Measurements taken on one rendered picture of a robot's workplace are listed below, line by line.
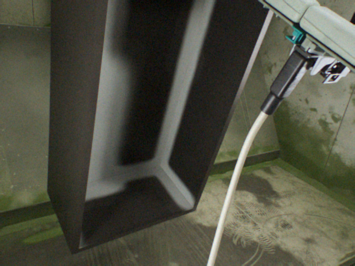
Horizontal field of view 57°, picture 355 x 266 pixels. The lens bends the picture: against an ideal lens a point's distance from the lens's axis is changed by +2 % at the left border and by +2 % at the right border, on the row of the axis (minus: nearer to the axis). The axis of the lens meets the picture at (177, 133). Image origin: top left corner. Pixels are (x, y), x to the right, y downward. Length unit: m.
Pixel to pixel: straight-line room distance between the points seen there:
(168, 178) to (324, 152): 1.63
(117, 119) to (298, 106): 1.98
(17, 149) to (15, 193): 0.26
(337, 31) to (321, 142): 2.42
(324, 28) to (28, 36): 1.99
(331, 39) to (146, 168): 1.32
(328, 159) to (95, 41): 2.45
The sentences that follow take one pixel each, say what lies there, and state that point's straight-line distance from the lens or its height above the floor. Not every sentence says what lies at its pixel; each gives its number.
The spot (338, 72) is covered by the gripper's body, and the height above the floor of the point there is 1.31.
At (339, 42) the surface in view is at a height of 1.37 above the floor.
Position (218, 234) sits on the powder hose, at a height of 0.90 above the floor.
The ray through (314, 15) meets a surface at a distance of 0.61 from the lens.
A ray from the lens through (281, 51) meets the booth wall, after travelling 3.18.
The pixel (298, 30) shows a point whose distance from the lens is 0.63.
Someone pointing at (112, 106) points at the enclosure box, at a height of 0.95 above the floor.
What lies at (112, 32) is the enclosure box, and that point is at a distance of 1.24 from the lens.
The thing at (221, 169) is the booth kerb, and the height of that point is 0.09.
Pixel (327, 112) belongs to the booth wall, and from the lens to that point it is 2.92.
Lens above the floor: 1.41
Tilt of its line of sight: 23 degrees down
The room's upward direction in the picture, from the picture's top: 8 degrees clockwise
